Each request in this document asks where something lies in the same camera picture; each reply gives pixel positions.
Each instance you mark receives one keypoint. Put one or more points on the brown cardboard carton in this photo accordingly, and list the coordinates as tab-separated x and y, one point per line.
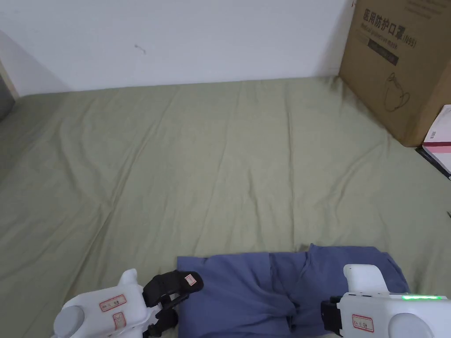
405	81

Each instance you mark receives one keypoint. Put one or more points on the blue garment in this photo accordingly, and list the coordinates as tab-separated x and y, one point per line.
246	285

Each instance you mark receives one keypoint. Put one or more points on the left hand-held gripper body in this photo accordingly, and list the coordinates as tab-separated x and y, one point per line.
105	310

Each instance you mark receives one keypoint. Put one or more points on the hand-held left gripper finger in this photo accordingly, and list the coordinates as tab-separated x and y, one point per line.
172	285
165	322

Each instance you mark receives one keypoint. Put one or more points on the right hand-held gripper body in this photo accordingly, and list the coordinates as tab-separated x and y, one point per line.
384	317

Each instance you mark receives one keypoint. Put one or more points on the white and pink box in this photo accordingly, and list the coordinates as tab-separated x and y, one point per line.
442	133

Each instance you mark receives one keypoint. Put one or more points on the bed with pale green sheet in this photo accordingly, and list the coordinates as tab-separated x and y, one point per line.
183	158

